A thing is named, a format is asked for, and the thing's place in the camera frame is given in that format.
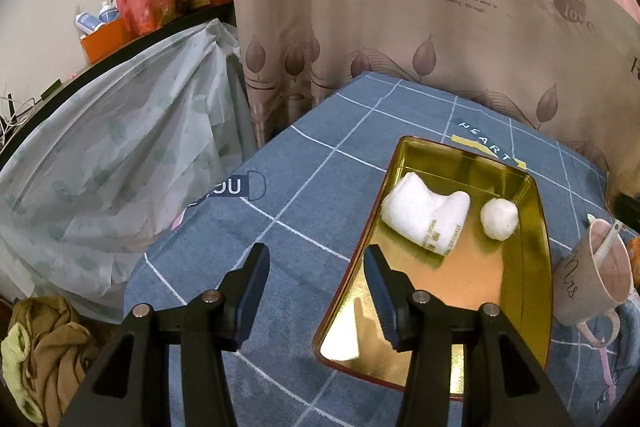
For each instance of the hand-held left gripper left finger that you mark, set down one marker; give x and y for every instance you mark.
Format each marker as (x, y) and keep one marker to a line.
(250, 302)

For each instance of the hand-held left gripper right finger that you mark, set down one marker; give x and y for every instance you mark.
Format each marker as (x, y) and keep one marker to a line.
(382, 302)

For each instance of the gold metal tin tray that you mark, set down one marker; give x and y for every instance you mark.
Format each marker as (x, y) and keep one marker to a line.
(450, 287)

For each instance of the white towel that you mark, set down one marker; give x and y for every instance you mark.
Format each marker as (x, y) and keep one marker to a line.
(420, 212)

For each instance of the white fluffy sock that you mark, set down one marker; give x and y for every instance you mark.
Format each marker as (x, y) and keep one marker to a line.
(500, 218)

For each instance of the blue checked blanket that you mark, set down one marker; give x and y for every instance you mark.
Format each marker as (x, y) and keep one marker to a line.
(300, 207)

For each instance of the brown clothes pile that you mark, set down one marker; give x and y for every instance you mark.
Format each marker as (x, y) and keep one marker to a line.
(65, 357)

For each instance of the pink ceramic mug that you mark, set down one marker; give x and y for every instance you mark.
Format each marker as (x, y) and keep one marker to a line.
(575, 287)

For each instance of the translucent plastic cover sheet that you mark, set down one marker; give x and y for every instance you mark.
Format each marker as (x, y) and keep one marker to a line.
(125, 147)

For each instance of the white spoon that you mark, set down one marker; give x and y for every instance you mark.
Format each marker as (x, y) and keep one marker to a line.
(607, 242)

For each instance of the yellow green cloth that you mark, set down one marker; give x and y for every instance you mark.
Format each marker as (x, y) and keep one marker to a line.
(17, 372)

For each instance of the orange plush toy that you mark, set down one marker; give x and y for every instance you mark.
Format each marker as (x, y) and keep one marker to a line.
(635, 254)

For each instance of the kraft paper snack bag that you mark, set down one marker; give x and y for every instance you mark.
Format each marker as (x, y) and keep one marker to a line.
(622, 179)

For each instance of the beige leaf print curtain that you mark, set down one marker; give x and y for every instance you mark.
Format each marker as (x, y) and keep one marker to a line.
(400, 32)

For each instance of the orange cardboard box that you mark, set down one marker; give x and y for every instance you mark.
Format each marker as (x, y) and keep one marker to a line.
(105, 42)

